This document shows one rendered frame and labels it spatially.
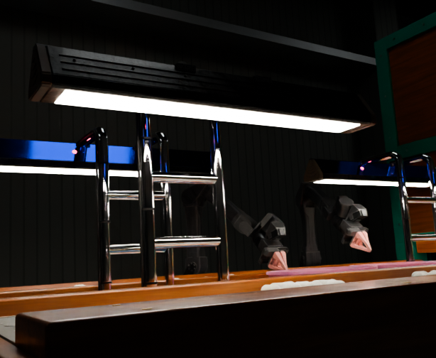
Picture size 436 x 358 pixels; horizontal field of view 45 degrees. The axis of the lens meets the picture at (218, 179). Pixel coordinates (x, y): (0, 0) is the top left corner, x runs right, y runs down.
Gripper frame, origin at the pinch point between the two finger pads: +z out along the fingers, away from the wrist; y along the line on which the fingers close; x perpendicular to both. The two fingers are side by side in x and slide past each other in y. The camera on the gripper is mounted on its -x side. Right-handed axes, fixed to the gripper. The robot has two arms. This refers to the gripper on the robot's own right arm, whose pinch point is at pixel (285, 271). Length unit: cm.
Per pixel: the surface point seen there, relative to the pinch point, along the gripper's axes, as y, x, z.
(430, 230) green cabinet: 79, -9, -9
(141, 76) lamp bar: -83, -73, 37
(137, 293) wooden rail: -80, -42, 49
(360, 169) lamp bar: 19.0, -37.5, -6.3
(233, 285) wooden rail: -61, -42, 49
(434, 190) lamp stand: 37, -40, 10
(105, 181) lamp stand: -74, -40, 11
